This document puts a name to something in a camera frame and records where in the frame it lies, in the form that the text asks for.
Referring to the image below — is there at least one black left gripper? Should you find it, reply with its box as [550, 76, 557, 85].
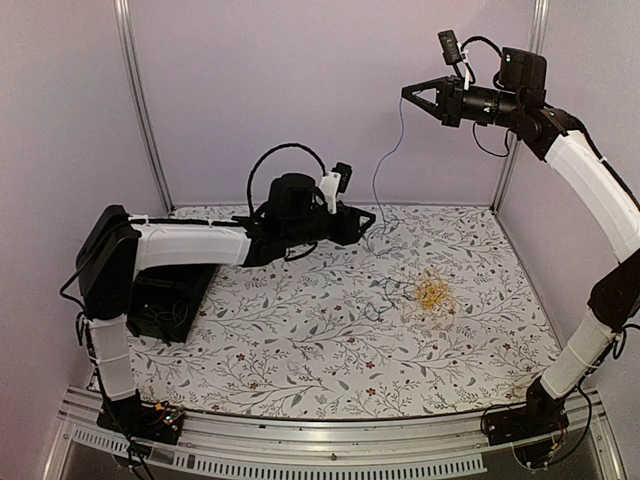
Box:
[284, 203, 376, 249]

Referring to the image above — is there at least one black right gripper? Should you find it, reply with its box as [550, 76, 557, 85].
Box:
[403, 74, 523, 128]

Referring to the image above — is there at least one yellow cable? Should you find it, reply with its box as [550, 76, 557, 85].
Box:
[399, 267, 459, 331]

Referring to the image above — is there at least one thin black cable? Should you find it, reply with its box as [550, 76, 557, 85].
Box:
[139, 299, 191, 334]

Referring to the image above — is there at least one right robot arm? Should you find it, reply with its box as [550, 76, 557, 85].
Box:
[401, 43, 639, 436]

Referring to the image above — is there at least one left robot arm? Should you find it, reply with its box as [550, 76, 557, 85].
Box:
[59, 163, 376, 434]

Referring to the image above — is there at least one floral patterned table mat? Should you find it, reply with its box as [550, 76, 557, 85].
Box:
[129, 206, 559, 419]

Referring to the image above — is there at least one black three-compartment bin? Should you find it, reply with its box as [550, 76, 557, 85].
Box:
[127, 264, 219, 345]

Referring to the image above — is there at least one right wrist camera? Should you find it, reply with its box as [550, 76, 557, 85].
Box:
[438, 30, 475, 90]

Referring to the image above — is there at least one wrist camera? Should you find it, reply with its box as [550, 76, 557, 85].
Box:
[438, 30, 475, 90]
[319, 162, 353, 214]

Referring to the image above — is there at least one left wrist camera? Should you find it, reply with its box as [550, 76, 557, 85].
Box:
[319, 162, 353, 214]

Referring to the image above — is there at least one right aluminium corner post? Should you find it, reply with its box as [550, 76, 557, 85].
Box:
[489, 0, 550, 211]

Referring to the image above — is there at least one aluminium corner post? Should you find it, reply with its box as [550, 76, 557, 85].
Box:
[489, 0, 550, 211]
[113, 0, 175, 212]

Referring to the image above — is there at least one aluminium front rail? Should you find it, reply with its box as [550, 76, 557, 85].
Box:
[44, 387, 627, 479]

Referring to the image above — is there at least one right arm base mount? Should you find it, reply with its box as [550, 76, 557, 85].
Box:
[480, 404, 569, 469]

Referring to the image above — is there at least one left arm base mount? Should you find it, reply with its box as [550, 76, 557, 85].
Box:
[97, 392, 185, 445]

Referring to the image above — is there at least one left aluminium corner post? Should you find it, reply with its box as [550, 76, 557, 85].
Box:
[113, 0, 175, 212]

